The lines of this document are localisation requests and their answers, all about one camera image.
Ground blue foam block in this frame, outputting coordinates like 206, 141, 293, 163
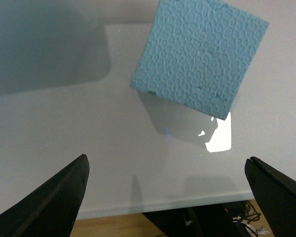
130, 0, 269, 120

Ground black cables on floor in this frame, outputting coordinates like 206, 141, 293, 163
232, 200, 271, 237

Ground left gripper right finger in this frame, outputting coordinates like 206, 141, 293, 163
245, 157, 296, 237

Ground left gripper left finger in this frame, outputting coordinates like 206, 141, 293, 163
0, 155, 89, 237

